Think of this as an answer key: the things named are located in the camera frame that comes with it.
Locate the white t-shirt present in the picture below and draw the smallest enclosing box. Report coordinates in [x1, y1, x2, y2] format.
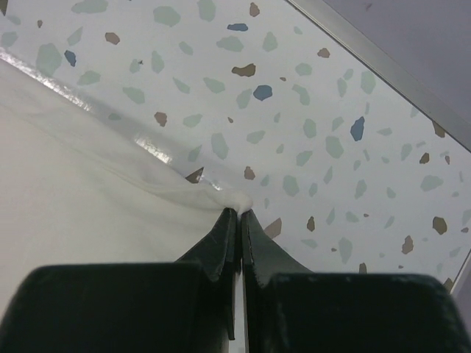
[1, 63, 253, 308]

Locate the aluminium frame rail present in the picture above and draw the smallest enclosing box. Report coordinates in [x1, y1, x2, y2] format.
[289, 1, 470, 150]

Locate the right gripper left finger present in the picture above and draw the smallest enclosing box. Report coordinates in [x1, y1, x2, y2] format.
[1, 208, 238, 352]

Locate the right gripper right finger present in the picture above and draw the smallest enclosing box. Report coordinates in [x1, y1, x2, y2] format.
[241, 211, 470, 352]

